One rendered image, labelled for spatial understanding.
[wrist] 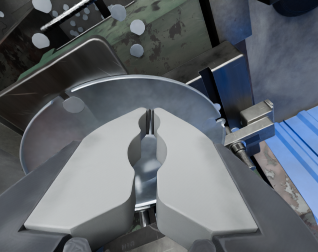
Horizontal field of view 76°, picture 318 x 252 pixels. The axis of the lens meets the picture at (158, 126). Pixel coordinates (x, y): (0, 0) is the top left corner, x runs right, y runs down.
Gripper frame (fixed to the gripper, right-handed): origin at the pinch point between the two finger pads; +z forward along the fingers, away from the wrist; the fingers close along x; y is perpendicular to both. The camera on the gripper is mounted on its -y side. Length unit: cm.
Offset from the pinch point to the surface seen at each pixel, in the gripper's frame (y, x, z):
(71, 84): 1.8, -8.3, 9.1
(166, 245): 17.5, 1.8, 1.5
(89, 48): -1.8, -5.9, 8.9
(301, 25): 3, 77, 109
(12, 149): 21.6, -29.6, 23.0
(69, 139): 9.4, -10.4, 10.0
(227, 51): 0.9, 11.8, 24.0
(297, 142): 77, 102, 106
